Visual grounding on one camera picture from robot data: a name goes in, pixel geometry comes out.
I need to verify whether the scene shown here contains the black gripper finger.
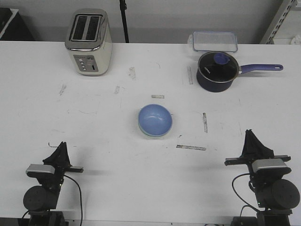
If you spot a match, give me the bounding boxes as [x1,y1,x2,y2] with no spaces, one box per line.
[43,142,63,165]
[61,142,71,167]
[240,129,252,158]
[249,129,274,157]

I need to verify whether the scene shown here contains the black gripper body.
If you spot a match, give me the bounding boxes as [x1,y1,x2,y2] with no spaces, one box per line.
[38,165,84,191]
[224,155,291,188]

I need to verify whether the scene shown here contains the green bowl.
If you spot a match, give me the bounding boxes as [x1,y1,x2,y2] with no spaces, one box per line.
[138,123,173,139]

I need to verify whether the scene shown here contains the blue bowl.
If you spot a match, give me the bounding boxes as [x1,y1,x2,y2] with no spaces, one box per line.
[137,104,173,137]

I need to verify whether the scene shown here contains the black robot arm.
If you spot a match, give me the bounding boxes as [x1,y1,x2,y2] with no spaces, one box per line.
[23,141,84,226]
[224,129,301,226]

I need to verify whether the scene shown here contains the dark blue saucepan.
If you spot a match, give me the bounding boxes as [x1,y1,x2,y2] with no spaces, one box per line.
[196,64,283,92]

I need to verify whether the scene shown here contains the glass pot lid blue knob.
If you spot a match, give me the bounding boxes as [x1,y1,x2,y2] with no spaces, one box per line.
[198,51,238,82]

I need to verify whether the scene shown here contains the clear plastic food container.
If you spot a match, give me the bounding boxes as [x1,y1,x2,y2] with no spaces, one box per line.
[187,31,238,53]

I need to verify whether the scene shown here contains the silver two-slot toaster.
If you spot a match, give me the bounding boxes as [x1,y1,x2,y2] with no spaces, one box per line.
[65,8,112,76]

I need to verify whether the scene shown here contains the grey metal shelf upright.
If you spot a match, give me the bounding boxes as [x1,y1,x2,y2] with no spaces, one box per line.
[260,0,301,45]

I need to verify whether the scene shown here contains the black tripod pole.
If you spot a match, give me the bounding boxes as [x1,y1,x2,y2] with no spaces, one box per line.
[119,0,129,43]

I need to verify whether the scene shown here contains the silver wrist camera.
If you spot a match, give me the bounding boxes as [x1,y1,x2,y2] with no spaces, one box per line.
[252,158,288,173]
[25,164,55,178]

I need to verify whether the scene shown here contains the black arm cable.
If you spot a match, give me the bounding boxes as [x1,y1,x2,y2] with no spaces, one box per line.
[231,173,259,219]
[21,174,83,226]

